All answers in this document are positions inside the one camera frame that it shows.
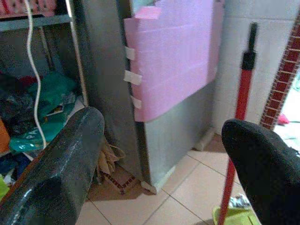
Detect brown cardboard sheet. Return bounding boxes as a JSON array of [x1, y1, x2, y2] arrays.
[[88, 164, 153, 203]]

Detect pink foam board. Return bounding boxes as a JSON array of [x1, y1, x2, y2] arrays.
[[123, 0, 225, 123]]

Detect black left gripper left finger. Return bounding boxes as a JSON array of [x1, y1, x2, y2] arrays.
[[0, 106, 105, 225]]

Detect white hanging cord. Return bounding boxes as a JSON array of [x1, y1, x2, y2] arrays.
[[24, 0, 47, 150]]

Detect pink cloth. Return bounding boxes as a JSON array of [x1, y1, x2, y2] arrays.
[[277, 113, 292, 124]]

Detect brown paper bag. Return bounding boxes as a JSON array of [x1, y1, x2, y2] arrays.
[[96, 137, 127, 187]]

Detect grey metal cabinet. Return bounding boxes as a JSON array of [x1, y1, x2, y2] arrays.
[[71, 0, 225, 195]]

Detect green dustpan with red handle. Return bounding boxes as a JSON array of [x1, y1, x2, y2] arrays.
[[212, 22, 262, 225]]

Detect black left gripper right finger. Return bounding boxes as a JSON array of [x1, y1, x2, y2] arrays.
[[221, 119, 300, 225]]

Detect white tape strip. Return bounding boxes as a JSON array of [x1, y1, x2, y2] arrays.
[[123, 70, 143, 85], [131, 96, 143, 110], [125, 46, 136, 60]]

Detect black plastic bag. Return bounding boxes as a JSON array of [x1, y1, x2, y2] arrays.
[[0, 75, 38, 139]]

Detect grey metal shelf rack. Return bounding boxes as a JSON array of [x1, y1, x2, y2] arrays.
[[0, 0, 89, 108]]

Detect green plastic bag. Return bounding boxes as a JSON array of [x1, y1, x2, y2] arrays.
[[9, 71, 79, 153]]

